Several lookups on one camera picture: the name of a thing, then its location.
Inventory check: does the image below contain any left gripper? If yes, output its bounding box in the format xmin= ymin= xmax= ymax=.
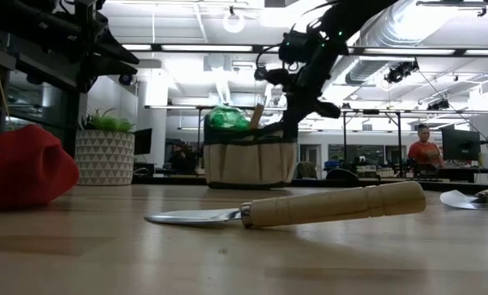
xmin=38 ymin=0 xmax=141 ymax=93

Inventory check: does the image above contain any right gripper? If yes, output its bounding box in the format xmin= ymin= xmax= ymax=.
xmin=255 ymin=61 xmax=341 ymax=143

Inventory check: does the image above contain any hand rake wooden handle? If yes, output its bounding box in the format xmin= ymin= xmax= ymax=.
xmin=250 ymin=103 xmax=265 ymax=130

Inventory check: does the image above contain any beige green gardening bag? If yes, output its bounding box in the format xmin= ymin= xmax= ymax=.
xmin=202 ymin=116 xmax=299 ymax=190

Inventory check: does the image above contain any green spray bottle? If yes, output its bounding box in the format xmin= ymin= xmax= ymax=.
xmin=206 ymin=105 xmax=252 ymax=132

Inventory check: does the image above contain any red gardening glove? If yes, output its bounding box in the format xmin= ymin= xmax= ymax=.
xmin=0 ymin=125 xmax=80 ymax=210

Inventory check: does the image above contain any black computer monitor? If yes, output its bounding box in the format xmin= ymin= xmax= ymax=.
xmin=133 ymin=127 xmax=153 ymax=156
xmin=441 ymin=127 xmax=481 ymax=162

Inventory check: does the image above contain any ceiling light strip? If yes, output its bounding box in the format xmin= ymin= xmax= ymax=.
xmin=364 ymin=48 xmax=456 ymax=56
xmin=160 ymin=43 xmax=254 ymax=52

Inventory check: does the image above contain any succulent in white patterned pot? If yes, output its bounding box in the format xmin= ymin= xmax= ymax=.
xmin=74 ymin=107 xmax=137 ymax=187

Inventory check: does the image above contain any person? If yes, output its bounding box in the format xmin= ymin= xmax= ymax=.
xmin=407 ymin=124 xmax=445 ymax=169

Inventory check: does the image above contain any black aluminium table frame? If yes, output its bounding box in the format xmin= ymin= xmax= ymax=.
xmin=131 ymin=174 xmax=488 ymax=194

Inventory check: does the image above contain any white ring lamp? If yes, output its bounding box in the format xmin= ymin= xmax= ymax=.
xmin=222 ymin=6 xmax=246 ymax=34

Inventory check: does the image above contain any silver ventilation duct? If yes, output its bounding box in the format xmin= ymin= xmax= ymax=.
xmin=321 ymin=0 xmax=488 ymax=103

